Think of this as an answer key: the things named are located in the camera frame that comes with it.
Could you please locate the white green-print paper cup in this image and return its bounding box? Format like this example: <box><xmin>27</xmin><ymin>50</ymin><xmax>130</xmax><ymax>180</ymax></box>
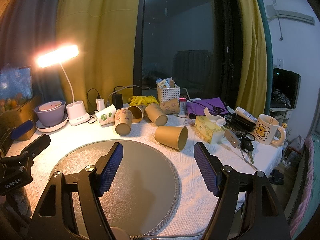
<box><xmin>95</xmin><ymin>104</ymin><xmax>116</xmax><ymax>126</ymax></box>

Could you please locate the patterned paper cup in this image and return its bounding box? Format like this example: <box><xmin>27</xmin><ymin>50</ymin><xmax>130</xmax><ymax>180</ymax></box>
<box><xmin>114</xmin><ymin>108</ymin><xmax>132</xmax><ymax>135</ymax></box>

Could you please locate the plain brown paper cup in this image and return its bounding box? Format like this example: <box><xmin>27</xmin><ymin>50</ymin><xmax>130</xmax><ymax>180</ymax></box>
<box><xmin>155</xmin><ymin>126</ymin><xmax>188</xmax><ymax>151</ymax></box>

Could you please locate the brown cup open mouth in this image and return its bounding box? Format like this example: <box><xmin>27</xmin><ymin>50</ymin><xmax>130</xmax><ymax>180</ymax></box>
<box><xmin>128</xmin><ymin>105</ymin><xmax>145</xmax><ymax>124</ymax></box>

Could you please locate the patterned cup near basket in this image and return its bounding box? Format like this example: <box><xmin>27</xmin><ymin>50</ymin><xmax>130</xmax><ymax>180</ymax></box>
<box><xmin>159</xmin><ymin>98</ymin><xmax>180</xmax><ymax>114</ymax></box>

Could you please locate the white plate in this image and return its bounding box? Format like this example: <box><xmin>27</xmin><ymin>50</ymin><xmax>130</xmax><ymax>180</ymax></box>
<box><xmin>35</xmin><ymin>114</ymin><xmax>68</xmax><ymax>133</ymax></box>

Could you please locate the cardboard box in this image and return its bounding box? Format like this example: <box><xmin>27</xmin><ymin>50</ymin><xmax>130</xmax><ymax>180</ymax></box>
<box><xmin>0</xmin><ymin>95</ymin><xmax>42</xmax><ymax>141</ymax></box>

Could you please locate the purple bowl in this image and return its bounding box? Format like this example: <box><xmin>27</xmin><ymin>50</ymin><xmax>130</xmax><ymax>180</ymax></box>
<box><xmin>34</xmin><ymin>100</ymin><xmax>66</xmax><ymax>127</ymax></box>

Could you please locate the blue picture bag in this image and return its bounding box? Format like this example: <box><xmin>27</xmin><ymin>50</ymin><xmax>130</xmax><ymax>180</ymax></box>
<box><xmin>1</xmin><ymin>64</ymin><xmax>33</xmax><ymax>114</ymax></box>

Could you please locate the white desk lamp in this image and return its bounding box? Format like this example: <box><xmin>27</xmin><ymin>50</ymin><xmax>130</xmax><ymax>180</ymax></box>
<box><xmin>35</xmin><ymin>44</ymin><xmax>89</xmax><ymax>126</ymax></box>

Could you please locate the black car key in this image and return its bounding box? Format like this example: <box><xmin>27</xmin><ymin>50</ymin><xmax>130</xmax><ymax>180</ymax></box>
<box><xmin>240</xmin><ymin>137</ymin><xmax>254</xmax><ymax>164</ymax></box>

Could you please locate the white bear mug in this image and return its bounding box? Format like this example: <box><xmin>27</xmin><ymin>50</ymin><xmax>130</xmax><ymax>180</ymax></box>
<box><xmin>254</xmin><ymin>114</ymin><xmax>286</xmax><ymax>147</ymax></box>

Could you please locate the white phone charger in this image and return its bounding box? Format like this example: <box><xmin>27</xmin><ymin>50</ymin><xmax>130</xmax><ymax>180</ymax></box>
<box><xmin>96</xmin><ymin>98</ymin><xmax>105</xmax><ymax>111</ymax></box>

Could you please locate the black box case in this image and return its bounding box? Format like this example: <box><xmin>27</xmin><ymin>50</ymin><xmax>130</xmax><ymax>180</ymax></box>
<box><xmin>231</xmin><ymin>114</ymin><xmax>255</xmax><ymax>132</ymax></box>

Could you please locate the round grey placemat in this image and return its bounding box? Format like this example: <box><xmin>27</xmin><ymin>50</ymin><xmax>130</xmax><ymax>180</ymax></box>
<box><xmin>50</xmin><ymin>140</ymin><xmax>180</xmax><ymax>238</ymax></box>

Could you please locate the yellow tissue pack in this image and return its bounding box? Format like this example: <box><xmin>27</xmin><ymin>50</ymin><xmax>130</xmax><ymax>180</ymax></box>
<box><xmin>194</xmin><ymin>115</ymin><xmax>225</xmax><ymax>144</ymax></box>

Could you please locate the white tube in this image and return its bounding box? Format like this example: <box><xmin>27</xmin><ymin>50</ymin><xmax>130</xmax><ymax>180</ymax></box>
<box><xmin>235</xmin><ymin>107</ymin><xmax>258</xmax><ymax>124</ymax></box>

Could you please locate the black power adapter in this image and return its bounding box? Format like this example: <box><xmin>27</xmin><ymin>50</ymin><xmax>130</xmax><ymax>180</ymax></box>
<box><xmin>111</xmin><ymin>93</ymin><xmax>123</xmax><ymax>109</ymax></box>

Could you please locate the white tablecloth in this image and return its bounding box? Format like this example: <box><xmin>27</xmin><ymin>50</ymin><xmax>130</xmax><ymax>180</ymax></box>
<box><xmin>4</xmin><ymin>103</ymin><xmax>283</xmax><ymax>238</ymax></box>

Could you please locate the purple cloth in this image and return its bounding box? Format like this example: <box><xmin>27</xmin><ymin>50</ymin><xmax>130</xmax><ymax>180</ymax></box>
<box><xmin>187</xmin><ymin>98</ymin><xmax>229</xmax><ymax>119</ymax></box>

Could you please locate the yellow cloth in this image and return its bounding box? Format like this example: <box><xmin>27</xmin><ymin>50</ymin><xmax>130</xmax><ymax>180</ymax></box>
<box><xmin>127</xmin><ymin>96</ymin><xmax>158</xmax><ymax>106</ymax></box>

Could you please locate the yellow curtain right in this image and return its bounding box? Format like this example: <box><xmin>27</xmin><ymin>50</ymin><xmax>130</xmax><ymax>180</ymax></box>
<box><xmin>236</xmin><ymin>0</ymin><xmax>267</xmax><ymax>117</ymax></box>

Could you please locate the yellow curtain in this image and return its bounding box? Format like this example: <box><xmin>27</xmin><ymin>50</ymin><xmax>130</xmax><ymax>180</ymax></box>
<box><xmin>236</xmin><ymin>0</ymin><xmax>267</xmax><ymax>117</ymax></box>
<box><xmin>56</xmin><ymin>0</ymin><xmax>139</xmax><ymax>112</ymax></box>

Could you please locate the black monitor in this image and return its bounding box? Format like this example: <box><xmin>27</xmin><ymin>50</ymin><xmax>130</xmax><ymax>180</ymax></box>
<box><xmin>270</xmin><ymin>68</ymin><xmax>301</xmax><ymax>109</ymax></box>

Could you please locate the white plastic basket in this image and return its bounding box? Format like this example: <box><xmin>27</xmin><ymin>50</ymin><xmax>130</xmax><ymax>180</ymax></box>
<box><xmin>157</xmin><ymin>86</ymin><xmax>180</xmax><ymax>103</ymax></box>

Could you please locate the yellow curtain left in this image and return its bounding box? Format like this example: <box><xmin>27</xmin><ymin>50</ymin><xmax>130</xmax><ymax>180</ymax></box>
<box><xmin>56</xmin><ymin>0</ymin><xmax>139</xmax><ymax>112</ymax></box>

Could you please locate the white air conditioner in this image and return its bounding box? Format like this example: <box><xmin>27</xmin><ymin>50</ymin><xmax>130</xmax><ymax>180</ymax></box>
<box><xmin>266</xmin><ymin>5</ymin><xmax>315</xmax><ymax>25</ymax></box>

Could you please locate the grey remote switch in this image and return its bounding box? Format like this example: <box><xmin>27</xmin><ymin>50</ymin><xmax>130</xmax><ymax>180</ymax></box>
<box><xmin>224</xmin><ymin>129</ymin><xmax>241</xmax><ymax>148</ymax></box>

